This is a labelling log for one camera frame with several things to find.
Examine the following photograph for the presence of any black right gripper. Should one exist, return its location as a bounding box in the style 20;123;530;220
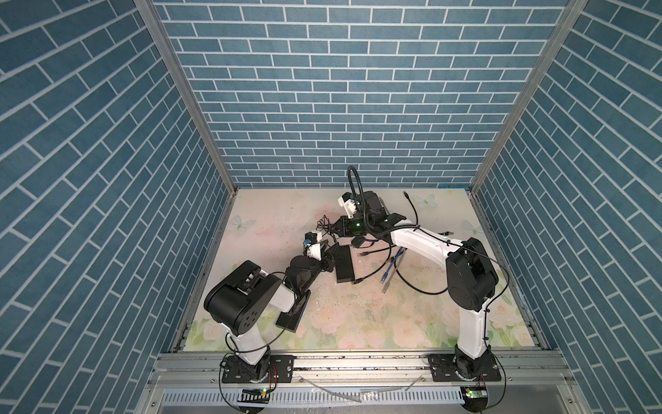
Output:
327;216;373;237

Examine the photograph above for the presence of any blue ethernet cable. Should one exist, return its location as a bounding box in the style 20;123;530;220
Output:
379;247;407;285

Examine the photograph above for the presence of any black network switch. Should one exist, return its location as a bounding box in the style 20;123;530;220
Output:
276;290;311;333
334;245;355;284

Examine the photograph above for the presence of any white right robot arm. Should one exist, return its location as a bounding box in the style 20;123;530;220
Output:
328;191;498;362

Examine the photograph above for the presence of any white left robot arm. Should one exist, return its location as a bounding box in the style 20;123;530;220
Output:
203;240;339;367

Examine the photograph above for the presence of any black power adapter right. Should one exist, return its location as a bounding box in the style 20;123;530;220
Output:
351;236;365;248

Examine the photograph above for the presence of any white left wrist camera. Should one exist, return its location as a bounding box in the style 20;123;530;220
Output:
303;231;322;262

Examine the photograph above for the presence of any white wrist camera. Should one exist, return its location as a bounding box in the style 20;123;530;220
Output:
338;191;360;219
303;231;322;262

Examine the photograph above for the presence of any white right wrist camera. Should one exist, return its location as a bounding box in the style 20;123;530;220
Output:
338;191;360;219

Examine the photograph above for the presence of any thin black ethernet cable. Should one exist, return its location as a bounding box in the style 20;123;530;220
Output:
402;190;420;226

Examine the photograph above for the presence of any thick black looped cable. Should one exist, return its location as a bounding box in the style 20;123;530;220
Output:
394;253;451;297

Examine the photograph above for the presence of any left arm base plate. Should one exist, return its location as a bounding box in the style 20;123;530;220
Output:
221;353;295;384

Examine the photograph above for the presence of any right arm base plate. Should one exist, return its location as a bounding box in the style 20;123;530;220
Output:
427;351;502;382

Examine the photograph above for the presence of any aluminium front rail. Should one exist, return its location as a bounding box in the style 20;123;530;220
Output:
148;348;574;388

